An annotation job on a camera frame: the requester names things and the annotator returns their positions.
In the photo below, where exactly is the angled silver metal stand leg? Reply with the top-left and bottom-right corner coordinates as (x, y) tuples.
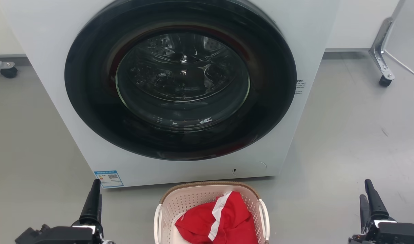
(369, 0), (406, 81)

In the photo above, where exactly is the blue energy label sticker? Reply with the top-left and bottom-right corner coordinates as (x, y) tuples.
(94, 170), (124, 188)

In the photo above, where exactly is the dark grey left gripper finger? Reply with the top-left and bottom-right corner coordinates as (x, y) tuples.
(79, 179), (103, 225)

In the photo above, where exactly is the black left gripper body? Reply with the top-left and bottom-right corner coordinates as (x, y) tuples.
(15, 220), (105, 244)

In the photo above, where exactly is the white front-load washing machine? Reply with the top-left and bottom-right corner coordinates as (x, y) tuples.
(0, 0), (341, 189)

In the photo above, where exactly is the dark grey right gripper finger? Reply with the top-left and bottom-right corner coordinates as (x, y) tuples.
(364, 179), (390, 221)
(359, 194), (371, 233)

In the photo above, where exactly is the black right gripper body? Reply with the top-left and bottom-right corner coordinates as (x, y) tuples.
(349, 217), (414, 244)

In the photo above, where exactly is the black round glass washer door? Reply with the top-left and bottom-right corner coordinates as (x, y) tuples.
(64, 0), (297, 161)

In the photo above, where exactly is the red garment with white stripe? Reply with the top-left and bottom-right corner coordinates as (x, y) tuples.
(175, 191), (259, 244)

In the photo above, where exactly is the beige perforated plastic laundry basket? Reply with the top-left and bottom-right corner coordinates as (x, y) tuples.
(154, 181), (271, 244)

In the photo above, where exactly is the thin white cable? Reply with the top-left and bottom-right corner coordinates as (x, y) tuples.
(385, 49), (414, 82)

